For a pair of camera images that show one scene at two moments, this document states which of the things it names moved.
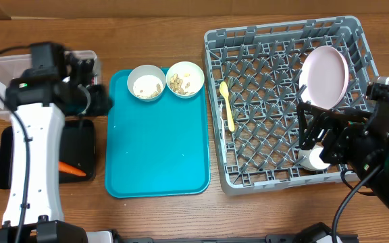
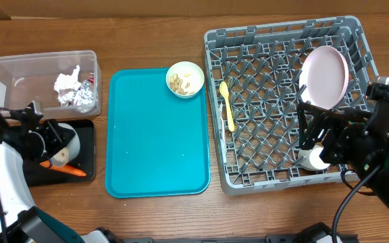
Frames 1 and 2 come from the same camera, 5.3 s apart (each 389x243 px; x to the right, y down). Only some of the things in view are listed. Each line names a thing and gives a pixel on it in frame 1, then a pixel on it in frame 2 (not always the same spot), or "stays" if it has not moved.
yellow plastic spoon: (224, 89) stays
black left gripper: (102, 106) → (58, 135)
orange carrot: (70, 169) stays
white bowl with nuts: (185, 79) stays
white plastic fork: (221, 120) stays
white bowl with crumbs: (146, 82) → (69, 152)
